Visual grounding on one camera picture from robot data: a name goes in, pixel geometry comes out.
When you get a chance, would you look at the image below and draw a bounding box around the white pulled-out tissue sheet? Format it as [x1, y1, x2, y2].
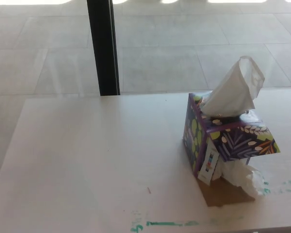
[201, 55, 266, 117]

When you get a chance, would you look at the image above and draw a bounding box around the crumpled white tissue wad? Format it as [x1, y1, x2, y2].
[213, 159, 270, 197]

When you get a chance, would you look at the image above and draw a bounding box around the black window frame post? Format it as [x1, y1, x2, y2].
[86, 0, 121, 96]

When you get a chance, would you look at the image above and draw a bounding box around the purple floral tissue box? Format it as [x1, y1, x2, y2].
[182, 92, 281, 207]

